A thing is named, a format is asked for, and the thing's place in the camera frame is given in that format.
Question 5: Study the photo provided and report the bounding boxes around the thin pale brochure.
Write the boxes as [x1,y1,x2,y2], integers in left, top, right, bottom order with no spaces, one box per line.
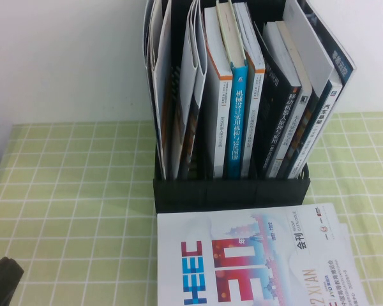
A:
[142,0,157,173]

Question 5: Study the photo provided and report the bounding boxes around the green checkered tablecloth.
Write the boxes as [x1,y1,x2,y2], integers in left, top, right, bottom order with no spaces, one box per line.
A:
[0,110,383,306]

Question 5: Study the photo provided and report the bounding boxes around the black plastic book holder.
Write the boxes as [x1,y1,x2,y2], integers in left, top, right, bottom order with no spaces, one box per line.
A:
[145,0,312,214]

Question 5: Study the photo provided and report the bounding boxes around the white cover large magazine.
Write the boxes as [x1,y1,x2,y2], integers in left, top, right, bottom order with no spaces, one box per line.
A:
[148,0,183,179]

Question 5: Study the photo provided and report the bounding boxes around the blue grey Dollar Club book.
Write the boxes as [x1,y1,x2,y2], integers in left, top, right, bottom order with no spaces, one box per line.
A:
[336,222,362,306]

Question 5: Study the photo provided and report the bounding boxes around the black spine robotics book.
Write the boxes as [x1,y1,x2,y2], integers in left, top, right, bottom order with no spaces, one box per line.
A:
[253,21,303,179]

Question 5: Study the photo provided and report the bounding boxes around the blue spine hardcover book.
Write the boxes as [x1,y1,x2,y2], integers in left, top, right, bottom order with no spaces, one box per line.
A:
[215,0,250,179]

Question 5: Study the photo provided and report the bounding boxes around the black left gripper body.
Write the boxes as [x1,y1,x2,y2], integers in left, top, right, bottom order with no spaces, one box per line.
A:
[0,256,25,306]

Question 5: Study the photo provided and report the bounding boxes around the curved white orange magazine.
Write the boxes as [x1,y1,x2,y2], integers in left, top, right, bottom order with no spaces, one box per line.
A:
[177,0,209,180]

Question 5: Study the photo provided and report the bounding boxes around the thin white orange-banded book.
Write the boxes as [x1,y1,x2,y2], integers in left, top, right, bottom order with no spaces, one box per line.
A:
[233,1,266,179]

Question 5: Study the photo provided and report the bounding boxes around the dark orange cover thin book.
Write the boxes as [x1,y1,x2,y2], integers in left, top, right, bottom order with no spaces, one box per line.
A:
[283,91,322,179]

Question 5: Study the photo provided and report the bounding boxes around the white spine navy book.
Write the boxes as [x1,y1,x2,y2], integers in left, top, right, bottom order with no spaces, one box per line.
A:
[287,78,344,179]

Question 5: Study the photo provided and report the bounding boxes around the white HEEC show catalogue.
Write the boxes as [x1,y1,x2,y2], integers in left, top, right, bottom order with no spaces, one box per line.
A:
[156,202,350,306]

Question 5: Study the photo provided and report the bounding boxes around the grey spine paperback book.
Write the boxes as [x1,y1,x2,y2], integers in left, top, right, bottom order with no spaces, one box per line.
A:
[276,20,313,179]

